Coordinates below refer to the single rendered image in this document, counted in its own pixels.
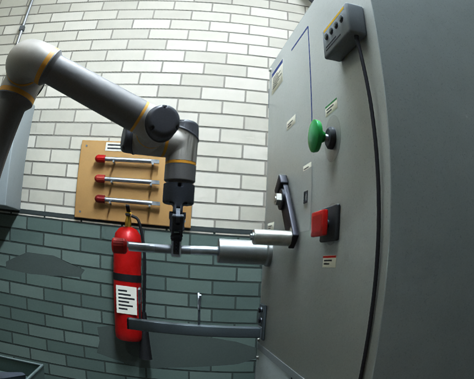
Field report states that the white label with blue header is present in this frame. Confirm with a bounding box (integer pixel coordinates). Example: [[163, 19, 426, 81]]
[[270, 59, 284, 95]]

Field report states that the black lever with silver grip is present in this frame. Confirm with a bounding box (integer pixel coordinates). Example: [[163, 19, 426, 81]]
[[249, 174, 300, 249]]

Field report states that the black cable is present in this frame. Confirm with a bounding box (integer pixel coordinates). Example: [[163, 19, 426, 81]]
[[353, 35, 383, 379]]

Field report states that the red-capped silver operating handle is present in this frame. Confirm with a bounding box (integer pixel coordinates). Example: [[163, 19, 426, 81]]
[[111, 237, 220, 257]]

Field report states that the green round push button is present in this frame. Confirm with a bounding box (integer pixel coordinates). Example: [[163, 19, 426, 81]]
[[307, 118, 338, 154]]

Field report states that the red square push button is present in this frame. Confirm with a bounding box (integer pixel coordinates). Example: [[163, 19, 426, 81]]
[[311, 203, 341, 243]]

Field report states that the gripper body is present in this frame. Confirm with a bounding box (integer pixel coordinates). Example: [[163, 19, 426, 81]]
[[163, 181, 195, 207]]

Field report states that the green metal tray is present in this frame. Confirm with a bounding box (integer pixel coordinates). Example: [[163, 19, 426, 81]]
[[0, 349, 45, 379]]

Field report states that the brown wooden wall board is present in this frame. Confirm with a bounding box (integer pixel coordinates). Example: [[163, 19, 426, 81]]
[[74, 140, 193, 230]]

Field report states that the grey conduit pipe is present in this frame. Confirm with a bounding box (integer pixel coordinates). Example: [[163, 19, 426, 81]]
[[14, 0, 35, 45]]

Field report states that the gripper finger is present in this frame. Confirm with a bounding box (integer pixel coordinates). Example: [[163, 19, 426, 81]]
[[169, 203, 186, 257]]

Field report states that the grey control box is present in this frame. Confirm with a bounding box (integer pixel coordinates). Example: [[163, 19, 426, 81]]
[[323, 3, 368, 62]]

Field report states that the grey ring main unit body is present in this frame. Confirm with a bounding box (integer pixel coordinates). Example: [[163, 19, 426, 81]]
[[256, 0, 474, 379]]

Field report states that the red-capped silver spare handle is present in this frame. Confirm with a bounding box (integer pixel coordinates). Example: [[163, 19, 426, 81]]
[[94, 194, 161, 207], [94, 174, 160, 186], [94, 154, 160, 165]]

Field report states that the red fire extinguisher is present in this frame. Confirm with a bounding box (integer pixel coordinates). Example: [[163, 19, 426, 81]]
[[111, 204, 148, 343]]

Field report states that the silver handle socket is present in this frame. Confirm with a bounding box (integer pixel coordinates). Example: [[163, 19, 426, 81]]
[[217, 238, 274, 267]]

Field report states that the grey hook rack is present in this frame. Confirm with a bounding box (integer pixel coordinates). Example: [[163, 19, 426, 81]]
[[127, 292, 268, 342]]

